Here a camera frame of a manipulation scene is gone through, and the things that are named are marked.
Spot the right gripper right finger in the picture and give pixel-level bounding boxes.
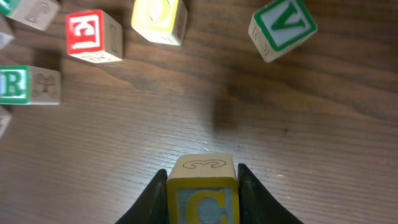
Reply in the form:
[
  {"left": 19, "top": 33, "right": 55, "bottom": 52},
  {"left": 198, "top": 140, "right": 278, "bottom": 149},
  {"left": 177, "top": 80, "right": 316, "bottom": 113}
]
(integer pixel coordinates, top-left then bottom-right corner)
[{"left": 238, "top": 164, "right": 303, "bottom": 224}]

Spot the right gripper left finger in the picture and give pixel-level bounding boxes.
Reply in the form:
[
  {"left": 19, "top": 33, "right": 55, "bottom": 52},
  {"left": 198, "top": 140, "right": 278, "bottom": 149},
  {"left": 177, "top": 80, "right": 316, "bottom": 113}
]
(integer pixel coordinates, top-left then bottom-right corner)
[{"left": 115, "top": 169, "right": 169, "bottom": 224}]

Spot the yellow C block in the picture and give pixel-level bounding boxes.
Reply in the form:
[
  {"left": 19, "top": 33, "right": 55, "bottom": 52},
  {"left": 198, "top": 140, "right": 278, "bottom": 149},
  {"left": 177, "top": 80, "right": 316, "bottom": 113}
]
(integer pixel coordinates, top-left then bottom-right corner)
[{"left": 166, "top": 153, "right": 240, "bottom": 224}]

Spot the green R block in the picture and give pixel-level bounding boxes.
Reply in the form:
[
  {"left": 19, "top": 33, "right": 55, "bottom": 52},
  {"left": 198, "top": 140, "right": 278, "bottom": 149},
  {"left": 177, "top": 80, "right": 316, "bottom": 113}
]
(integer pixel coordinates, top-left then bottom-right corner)
[{"left": 1, "top": 65, "right": 61, "bottom": 105}]

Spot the yellow O block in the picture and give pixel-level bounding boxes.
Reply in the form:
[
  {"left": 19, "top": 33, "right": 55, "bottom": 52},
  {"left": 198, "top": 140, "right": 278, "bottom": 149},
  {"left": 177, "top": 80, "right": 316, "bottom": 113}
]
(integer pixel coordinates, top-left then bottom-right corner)
[{"left": 131, "top": 0, "right": 188, "bottom": 46}]

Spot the red E block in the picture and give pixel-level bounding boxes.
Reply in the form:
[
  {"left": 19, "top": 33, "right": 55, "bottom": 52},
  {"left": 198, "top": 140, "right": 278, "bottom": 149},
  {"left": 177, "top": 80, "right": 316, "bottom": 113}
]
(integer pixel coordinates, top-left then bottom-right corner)
[{"left": 66, "top": 9, "right": 123, "bottom": 63}]

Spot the green V block centre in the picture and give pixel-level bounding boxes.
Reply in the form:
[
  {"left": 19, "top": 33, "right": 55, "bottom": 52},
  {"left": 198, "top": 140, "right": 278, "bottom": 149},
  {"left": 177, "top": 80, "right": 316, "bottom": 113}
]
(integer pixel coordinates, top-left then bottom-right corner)
[{"left": 248, "top": 0, "right": 318, "bottom": 63}]

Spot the green N block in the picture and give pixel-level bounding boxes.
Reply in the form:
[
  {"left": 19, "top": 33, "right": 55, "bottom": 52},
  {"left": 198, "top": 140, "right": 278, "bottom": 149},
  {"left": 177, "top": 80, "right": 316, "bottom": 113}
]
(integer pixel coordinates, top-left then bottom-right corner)
[{"left": 1, "top": 0, "right": 60, "bottom": 31}]

